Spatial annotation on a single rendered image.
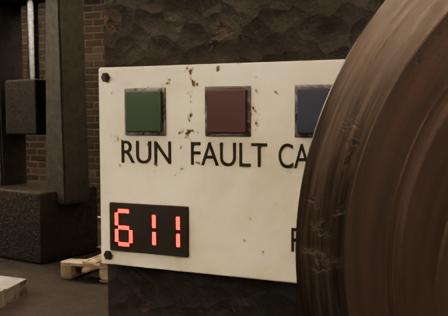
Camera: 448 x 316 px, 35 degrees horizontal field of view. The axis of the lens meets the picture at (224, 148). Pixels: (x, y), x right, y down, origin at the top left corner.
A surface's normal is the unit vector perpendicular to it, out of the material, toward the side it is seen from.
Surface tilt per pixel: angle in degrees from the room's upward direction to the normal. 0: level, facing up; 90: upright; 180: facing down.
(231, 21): 90
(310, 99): 90
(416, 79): 90
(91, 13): 90
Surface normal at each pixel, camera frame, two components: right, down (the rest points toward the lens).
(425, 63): -0.42, 0.05
